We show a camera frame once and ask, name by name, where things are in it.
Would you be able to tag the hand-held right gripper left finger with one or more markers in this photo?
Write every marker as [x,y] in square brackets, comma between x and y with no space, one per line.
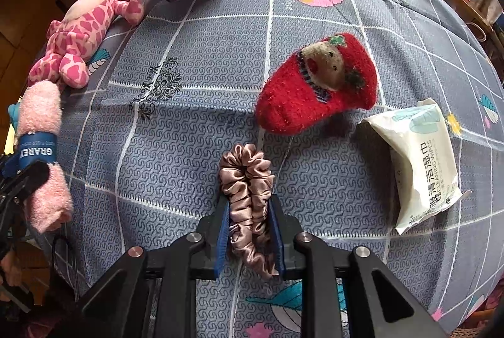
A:
[222,239]

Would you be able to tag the red reindeer sock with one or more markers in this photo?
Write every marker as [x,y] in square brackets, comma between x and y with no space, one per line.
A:
[315,94]

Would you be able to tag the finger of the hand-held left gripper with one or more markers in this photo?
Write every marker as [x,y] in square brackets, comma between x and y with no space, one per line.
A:
[31,178]

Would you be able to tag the pink towel with band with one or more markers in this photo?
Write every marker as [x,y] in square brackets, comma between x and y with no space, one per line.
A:
[43,153]

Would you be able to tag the blue teddy bear plush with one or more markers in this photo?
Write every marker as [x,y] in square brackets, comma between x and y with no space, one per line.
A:
[13,117]

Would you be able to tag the pink giraffe plush toy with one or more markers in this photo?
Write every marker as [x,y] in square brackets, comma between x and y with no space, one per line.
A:
[84,23]

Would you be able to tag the white wet wipes packet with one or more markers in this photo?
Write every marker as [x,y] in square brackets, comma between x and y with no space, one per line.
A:
[421,164]

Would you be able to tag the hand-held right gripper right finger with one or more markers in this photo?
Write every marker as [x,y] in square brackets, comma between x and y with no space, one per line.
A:
[277,239]

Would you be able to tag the beige satin scrunchie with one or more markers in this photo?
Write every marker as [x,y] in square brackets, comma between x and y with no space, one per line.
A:
[248,200]

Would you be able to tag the grey plaid bedsheet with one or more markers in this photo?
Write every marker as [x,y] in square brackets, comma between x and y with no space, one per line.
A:
[275,86]

